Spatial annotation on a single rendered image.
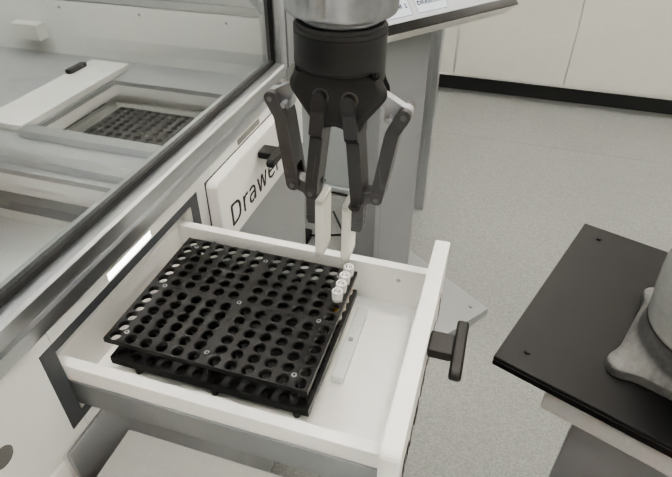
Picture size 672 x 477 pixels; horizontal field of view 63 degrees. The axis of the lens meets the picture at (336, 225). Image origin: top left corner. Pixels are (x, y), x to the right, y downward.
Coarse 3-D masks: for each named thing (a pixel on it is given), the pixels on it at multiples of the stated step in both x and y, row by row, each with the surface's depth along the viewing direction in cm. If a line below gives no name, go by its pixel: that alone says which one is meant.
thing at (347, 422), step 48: (240, 240) 71; (144, 288) 68; (384, 288) 68; (96, 336) 60; (384, 336) 65; (96, 384) 54; (144, 384) 52; (336, 384) 59; (384, 384) 59; (192, 432) 53; (240, 432) 50; (288, 432) 48; (336, 432) 48
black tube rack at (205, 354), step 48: (192, 240) 69; (192, 288) 62; (240, 288) 66; (288, 288) 62; (144, 336) 56; (192, 336) 56; (240, 336) 56; (288, 336) 56; (336, 336) 60; (192, 384) 56; (240, 384) 55; (288, 384) 51
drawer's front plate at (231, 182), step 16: (272, 128) 90; (256, 144) 85; (272, 144) 91; (240, 160) 80; (256, 160) 86; (224, 176) 76; (240, 176) 81; (256, 176) 87; (208, 192) 75; (224, 192) 77; (240, 192) 82; (256, 192) 88; (224, 208) 78; (224, 224) 79; (240, 224) 84
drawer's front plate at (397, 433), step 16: (432, 256) 62; (432, 272) 60; (432, 288) 58; (432, 304) 56; (416, 320) 54; (432, 320) 54; (416, 336) 52; (416, 352) 51; (416, 368) 49; (400, 384) 48; (416, 384) 48; (400, 400) 47; (416, 400) 51; (400, 416) 45; (384, 432) 44; (400, 432) 44; (384, 448) 43; (400, 448) 43; (384, 464) 43; (400, 464) 43
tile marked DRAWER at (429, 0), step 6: (414, 0) 120; (420, 0) 121; (426, 0) 122; (432, 0) 122; (438, 0) 123; (444, 0) 124; (420, 6) 121; (426, 6) 121; (432, 6) 122; (438, 6) 123; (444, 6) 124; (420, 12) 120
